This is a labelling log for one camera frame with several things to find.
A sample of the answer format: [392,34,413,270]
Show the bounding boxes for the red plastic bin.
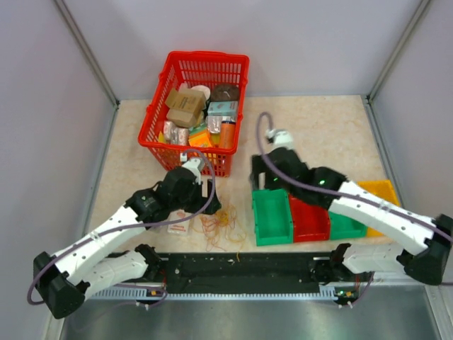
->
[289,195,331,243]

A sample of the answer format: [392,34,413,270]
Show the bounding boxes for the yellow plastic bin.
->
[357,179,403,239]

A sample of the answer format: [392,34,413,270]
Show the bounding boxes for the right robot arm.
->
[250,147,452,285]

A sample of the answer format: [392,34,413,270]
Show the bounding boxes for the silver foil snack pack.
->
[206,115,236,134]

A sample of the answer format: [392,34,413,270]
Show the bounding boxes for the orange yellow sticky notes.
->
[188,127,214,148]

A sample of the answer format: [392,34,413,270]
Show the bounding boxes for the yellow and red wires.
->
[193,198,248,265]

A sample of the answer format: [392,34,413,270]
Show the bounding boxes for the white tissue pack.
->
[167,210,191,236]

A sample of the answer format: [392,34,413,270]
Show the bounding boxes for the orange bottle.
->
[219,120,236,149]

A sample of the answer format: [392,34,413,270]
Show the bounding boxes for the left green plastic bin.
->
[252,189,294,247]

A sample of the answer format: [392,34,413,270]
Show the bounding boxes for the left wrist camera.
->
[180,153,206,179]

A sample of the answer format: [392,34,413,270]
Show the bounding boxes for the red plastic shopping basket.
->
[137,50,251,178]

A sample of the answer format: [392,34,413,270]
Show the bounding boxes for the pink wrapped snack pack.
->
[163,120,189,146]

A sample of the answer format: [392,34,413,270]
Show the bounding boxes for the grey slotted cable duct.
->
[91,285,337,301]

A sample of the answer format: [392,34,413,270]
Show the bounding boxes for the white round plate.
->
[178,82,211,101]

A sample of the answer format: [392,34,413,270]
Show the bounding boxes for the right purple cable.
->
[256,112,453,305]

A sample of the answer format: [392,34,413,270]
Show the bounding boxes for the right green plastic bin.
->
[328,212,367,240]

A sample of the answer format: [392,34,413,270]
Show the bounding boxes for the small brown cardboard box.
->
[166,109,200,128]

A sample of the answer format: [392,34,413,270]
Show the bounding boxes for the teal snack box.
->
[207,101,238,116]

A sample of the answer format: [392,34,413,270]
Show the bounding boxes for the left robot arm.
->
[30,163,221,319]

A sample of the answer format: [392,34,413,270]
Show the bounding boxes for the green plastic bin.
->
[328,212,367,240]
[252,189,294,247]

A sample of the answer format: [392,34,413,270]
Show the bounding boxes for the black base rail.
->
[155,251,358,295]

